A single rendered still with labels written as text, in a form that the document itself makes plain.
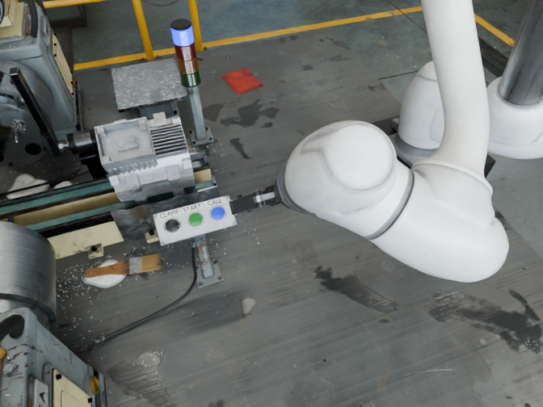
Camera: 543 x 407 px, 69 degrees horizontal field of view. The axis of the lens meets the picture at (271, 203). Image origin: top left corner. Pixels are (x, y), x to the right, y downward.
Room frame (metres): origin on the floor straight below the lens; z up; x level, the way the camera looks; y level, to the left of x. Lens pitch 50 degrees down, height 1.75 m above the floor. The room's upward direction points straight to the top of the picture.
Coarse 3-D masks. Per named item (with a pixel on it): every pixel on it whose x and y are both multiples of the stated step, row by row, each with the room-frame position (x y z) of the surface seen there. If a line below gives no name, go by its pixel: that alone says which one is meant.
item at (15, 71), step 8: (16, 72) 0.81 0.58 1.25; (16, 80) 0.80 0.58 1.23; (24, 80) 0.82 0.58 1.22; (24, 88) 0.80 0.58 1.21; (24, 96) 0.80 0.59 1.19; (32, 96) 0.82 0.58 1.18; (32, 104) 0.80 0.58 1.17; (32, 112) 0.80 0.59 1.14; (40, 112) 0.81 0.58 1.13; (40, 120) 0.80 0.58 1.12; (40, 128) 0.80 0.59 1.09; (48, 128) 0.81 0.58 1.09; (48, 136) 0.80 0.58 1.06; (56, 136) 0.83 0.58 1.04; (48, 144) 0.80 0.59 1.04; (56, 144) 0.80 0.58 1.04; (56, 152) 0.80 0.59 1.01
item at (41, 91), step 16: (0, 64) 1.00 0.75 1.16; (16, 64) 1.02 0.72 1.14; (0, 80) 0.92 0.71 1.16; (32, 80) 0.99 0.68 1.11; (0, 96) 0.86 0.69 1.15; (16, 96) 0.88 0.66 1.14; (48, 96) 1.00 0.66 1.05; (0, 112) 0.85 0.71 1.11; (16, 112) 0.86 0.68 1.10; (48, 112) 0.92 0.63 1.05; (0, 128) 0.84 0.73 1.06; (16, 128) 0.83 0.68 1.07; (32, 128) 0.87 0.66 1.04; (0, 144) 0.83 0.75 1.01; (16, 144) 0.85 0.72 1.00; (32, 144) 0.85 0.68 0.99; (0, 160) 0.82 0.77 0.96; (16, 160) 0.84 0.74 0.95; (32, 160) 0.85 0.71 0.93
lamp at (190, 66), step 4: (180, 60) 1.08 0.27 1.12; (188, 60) 1.08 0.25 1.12; (192, 60) 1.09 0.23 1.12; (196, 60) 1.11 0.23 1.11; (180, 64) 1.09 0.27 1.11; (184, 64) 1.08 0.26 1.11; (188, 64) 1.08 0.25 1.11; (192, 64) 1.09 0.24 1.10; (196, 64) 1.10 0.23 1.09; (180, 68) 1.09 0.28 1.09; (184, 68) 1.08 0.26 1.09; (188, 68) 1.08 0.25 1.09; (192, 68) 1.08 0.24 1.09; (196, 68) 1.10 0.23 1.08; (184, 72) 1.08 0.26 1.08; (188, 72) 1.08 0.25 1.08; (192, 72) 1.08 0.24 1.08
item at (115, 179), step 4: (172, 116) 0.84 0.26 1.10; (176, 116) 0.84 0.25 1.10; (172, 120) 0.82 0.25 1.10; (176, 120) 0.82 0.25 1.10; (180, 120) 0.83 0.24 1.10; (184, 160) 0.72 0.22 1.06; (188, 160) 0.72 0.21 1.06; (184, 164) 0.71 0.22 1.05; (188, 164) 0.72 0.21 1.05; (184, 168) 0.71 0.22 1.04; (188, 168) 0.71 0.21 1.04; (108, 176) 0.67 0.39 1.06; (112, 176) 0.66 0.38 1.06; (116, 176) 0.67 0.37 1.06; (112, 180) 0.66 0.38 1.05; (116, 180) 0.66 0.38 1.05; (112, 184) 0.66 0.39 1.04; (116, 184) 0.66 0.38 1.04
